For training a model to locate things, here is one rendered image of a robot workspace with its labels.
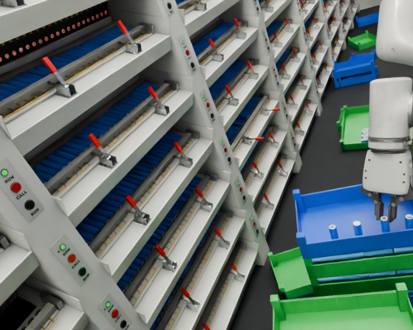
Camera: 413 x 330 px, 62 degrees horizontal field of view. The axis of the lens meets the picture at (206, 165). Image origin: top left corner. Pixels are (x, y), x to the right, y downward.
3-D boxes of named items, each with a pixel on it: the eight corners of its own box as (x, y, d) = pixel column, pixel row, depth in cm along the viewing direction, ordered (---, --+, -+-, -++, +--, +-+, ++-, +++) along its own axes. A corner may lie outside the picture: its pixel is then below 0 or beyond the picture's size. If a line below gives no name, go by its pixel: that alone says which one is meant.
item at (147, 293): (229, 190, 136) (231, 164, 127) (147, 332, 93) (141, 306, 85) (183, 176, 142) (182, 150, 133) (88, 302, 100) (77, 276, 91)
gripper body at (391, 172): (417, 144, 79) (414, 190, 81) (370, 142, 86) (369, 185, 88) (408, 148, 74) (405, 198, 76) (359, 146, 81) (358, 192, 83)
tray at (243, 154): (277, 107, 185) (279, 91, 178) (238, 176, 142) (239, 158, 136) (242, 100, 191) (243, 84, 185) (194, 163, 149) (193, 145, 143)
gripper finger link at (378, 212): (384, 191, 84) (383, 217, 85) (370, 189, 86) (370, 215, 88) (379, 194, 82) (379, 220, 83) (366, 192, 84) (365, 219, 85)
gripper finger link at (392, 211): (407, 194, 81) (406, 221, 82) (392, 192, 83) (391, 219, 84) (403, 198, 78) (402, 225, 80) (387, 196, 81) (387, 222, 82)
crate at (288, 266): (337, 243, 151) (334, 230, 147) (358, 279, 133) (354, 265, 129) (271, 264, 154) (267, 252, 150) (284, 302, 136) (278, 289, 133)
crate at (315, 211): (406, 191, 97) (403, 168, 93) (433, 243, 80) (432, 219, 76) (298, 209, 106) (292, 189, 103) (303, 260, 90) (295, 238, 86)
